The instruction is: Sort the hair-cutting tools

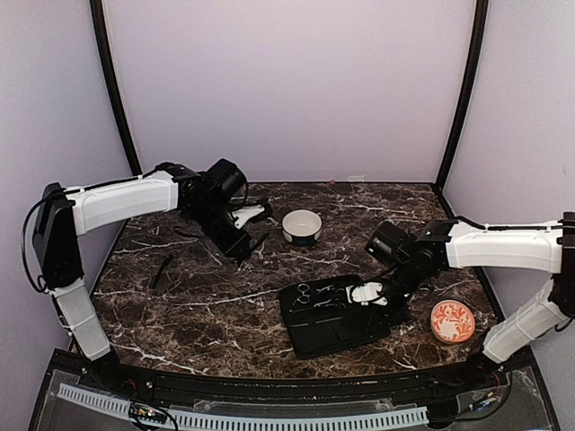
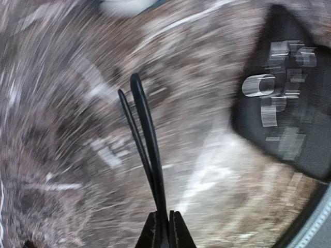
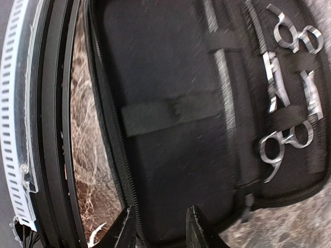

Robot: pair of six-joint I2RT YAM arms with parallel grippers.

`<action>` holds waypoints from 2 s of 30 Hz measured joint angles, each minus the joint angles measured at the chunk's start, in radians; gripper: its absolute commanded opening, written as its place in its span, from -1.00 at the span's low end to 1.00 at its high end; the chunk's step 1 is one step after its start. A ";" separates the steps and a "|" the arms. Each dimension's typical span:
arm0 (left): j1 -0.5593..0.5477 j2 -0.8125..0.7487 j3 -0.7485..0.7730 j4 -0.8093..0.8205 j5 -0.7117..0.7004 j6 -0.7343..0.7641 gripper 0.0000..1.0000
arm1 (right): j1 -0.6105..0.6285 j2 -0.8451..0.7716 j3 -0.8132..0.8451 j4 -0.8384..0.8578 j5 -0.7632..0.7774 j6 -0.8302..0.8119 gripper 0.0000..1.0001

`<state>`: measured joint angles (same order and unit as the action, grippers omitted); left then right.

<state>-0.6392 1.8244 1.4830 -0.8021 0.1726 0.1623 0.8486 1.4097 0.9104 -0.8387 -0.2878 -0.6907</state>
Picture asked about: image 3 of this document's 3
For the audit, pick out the silver thinning shears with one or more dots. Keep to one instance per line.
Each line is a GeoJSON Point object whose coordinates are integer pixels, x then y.
{"type": "Point", "coordinates": [314, 41]}

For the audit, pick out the black front rail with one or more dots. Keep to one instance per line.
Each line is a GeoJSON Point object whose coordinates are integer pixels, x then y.
{"type": "Point", "coordinates": [56, 203]}

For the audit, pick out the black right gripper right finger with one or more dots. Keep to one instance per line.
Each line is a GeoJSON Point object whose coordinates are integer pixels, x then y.
{"type": "Point", "coordinates": [199, 232]}

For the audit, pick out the white slotted cable duct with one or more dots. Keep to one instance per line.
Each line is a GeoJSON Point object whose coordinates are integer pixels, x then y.
{"type": "Point", "coordinates": [16, 142]}

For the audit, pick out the black zippered tool case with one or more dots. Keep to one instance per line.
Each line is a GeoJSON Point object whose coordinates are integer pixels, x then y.
{"type": "Point", "coordinates": [185, 91]}

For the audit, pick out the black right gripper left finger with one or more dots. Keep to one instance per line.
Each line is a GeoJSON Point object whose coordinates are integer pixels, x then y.
{"type": "Point", "coordinates": [122, 234]}

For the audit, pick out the silver straight scissors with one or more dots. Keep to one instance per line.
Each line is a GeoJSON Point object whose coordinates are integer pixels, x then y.
{"type": "Point", "coordinates": [289, 137]}

